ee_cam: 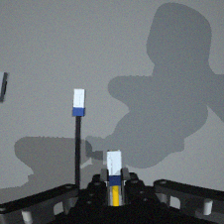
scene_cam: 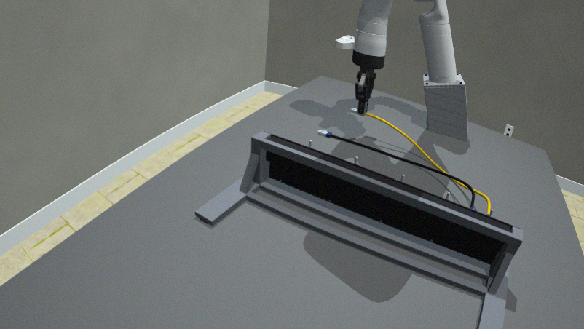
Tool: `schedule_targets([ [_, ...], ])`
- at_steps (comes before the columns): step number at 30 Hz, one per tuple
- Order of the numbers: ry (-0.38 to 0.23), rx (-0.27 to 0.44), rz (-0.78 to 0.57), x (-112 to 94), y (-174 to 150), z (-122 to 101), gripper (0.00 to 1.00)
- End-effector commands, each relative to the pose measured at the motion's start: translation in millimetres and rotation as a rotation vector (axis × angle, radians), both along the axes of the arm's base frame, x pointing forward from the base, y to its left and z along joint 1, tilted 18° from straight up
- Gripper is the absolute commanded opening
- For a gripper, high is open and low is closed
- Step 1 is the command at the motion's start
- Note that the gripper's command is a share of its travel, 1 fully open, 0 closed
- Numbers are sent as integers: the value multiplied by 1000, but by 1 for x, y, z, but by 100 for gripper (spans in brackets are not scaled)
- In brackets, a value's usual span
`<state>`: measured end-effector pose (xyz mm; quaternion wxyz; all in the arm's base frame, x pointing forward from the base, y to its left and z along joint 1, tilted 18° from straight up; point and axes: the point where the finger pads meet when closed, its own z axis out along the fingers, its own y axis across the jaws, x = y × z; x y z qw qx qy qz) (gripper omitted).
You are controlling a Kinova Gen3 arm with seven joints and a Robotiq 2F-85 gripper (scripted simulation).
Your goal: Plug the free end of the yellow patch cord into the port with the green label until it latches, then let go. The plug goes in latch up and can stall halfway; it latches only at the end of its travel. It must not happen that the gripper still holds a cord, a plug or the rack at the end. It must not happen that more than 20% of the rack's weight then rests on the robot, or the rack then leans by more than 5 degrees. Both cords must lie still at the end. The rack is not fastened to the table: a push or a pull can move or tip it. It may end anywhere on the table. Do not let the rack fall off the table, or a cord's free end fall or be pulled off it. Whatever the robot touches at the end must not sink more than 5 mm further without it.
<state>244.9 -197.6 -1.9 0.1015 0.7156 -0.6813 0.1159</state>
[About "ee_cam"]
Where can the black cable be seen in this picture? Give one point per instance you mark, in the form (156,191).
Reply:
(77,149)

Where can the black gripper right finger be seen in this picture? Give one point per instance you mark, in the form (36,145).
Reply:
(199,202)

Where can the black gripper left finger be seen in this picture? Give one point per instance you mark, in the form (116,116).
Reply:
(39,208)

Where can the yellow patch cord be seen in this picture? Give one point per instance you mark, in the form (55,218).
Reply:
(115,194)

